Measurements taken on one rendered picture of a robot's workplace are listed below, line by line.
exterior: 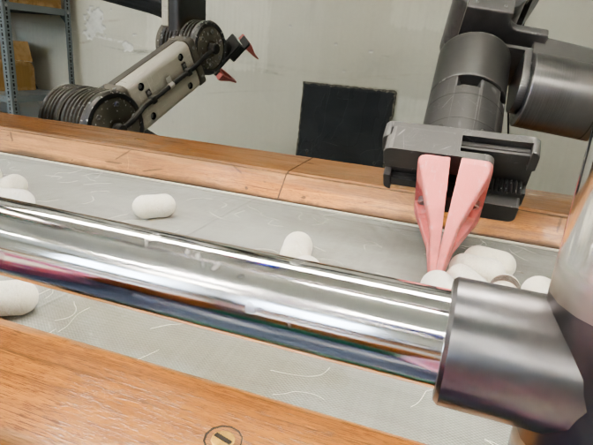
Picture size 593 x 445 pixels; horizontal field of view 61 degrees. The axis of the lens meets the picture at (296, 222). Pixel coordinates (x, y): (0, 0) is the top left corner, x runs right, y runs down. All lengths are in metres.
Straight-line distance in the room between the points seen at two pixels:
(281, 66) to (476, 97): 2.17
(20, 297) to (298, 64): 2.27
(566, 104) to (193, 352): 0.31
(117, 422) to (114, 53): 2.89
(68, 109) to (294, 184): 0.51
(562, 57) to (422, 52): 1.91
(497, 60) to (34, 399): 0.37
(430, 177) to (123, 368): 0.22
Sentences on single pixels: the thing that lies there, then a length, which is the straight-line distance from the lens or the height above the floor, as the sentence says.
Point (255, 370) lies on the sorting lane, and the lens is 0.24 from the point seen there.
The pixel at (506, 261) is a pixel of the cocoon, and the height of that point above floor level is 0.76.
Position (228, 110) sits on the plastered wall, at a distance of 2.66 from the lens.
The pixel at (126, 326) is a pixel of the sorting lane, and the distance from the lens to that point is 0.28.
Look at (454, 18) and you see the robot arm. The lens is 0.48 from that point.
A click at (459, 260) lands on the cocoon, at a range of 0.35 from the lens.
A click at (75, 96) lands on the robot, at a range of 0.93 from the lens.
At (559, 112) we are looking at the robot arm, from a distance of 0.43.
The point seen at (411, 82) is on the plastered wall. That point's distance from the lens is 2.36.
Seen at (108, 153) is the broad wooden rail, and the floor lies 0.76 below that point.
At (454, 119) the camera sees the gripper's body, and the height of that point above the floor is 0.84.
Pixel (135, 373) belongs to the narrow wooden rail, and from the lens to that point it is 0.20.
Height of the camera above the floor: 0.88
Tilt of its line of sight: 19 degrees down
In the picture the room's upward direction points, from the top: 5 degrees clockwise
